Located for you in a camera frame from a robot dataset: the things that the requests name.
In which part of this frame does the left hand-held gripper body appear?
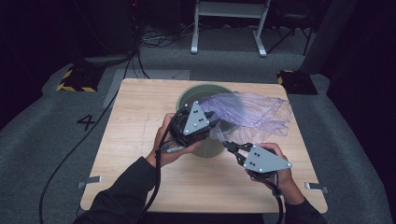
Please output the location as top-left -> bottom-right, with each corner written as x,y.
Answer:
169,100 -> 220,147

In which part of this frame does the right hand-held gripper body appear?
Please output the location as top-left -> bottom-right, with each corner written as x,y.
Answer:
243,144 -> 293,185

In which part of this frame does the green plastic bin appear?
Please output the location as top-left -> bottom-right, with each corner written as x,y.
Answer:
176,83 -> 238,159

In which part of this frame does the purple plastic bag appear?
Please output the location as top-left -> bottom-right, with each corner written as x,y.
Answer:
197,91 -> 293,145

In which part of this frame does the person's right hand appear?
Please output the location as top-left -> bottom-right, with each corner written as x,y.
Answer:
257,142 -> 305,204

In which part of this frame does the person's left hand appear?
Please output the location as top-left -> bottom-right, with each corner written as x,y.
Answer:
146,113 -> 204,168

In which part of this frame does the yellow black striped block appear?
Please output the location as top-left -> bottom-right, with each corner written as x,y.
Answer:
56,65 -> 105,93
276,69 -> 318,95

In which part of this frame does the white metal stand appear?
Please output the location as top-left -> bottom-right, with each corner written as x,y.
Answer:
190,0 -> 272,58

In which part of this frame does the black tripod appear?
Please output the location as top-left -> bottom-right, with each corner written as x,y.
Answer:
266,17 -> 316,57

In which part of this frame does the grey curtain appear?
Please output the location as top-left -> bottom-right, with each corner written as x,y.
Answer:
300,0 -> 359,75

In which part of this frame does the silver cable plug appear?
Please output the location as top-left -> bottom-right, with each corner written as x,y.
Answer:
164,145 -> 186,154

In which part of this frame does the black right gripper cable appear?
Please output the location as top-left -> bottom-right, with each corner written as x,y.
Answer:
248,172 -> 286,224

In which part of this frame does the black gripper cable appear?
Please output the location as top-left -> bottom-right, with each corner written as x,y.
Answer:
248,172 -> 286,224
136,106 -> 191,224

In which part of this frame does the metal table bracket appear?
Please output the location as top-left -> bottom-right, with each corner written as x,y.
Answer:
304,182 -> 329,194
77,175 -> 103,189

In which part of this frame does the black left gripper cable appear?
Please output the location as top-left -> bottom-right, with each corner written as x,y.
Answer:
136,106 -> 191,224

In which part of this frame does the bundle of floor cables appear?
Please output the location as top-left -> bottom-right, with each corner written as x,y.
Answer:
139,22 -> 195,49

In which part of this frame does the long black floor cable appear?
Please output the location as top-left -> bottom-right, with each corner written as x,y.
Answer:
38,46 -> 141,224

